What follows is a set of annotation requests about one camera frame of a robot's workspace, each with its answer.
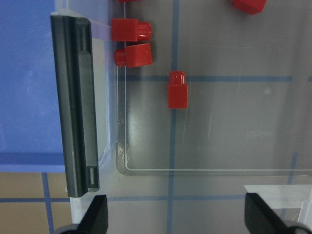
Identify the red block with stud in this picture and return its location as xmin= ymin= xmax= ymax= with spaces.
xmin=168 ymin=71 xmax=188 ymax=109

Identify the blue plastic tray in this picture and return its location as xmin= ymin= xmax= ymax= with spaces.
xmin=0 ymin=0 xmax=64 ymax=173

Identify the clear plastic storage box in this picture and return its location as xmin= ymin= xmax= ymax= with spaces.
xmin=51 ymin=0 xmax=312 ymax=234

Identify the red block pair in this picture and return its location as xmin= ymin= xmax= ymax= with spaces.
xmin=114 ymin=43 xmax=153 ymax=68
xmin=111 ymin=18 xmax=152 ymax=42

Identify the red block upper pair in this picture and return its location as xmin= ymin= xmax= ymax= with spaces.
xmin=114 ymin=43 xmax=153 ymax=68

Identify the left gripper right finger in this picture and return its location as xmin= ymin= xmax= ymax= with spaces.
xmin=244 ymin=193 xmax=307 ymax=234

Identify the red block lower pair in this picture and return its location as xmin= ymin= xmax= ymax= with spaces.
xmin=111 ymin=18 xmax=152 ymax=42

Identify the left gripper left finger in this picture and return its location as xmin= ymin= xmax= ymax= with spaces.
xmin=55 ymin=195 xmax=108 ymax=234

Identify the black box latch handle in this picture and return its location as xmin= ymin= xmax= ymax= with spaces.
xmin=50 ymin=15 xmax=99 ymax=198

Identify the red block near corner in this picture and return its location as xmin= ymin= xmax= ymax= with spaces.
xmin=232 ymin=0 xmax=267 ymax=15

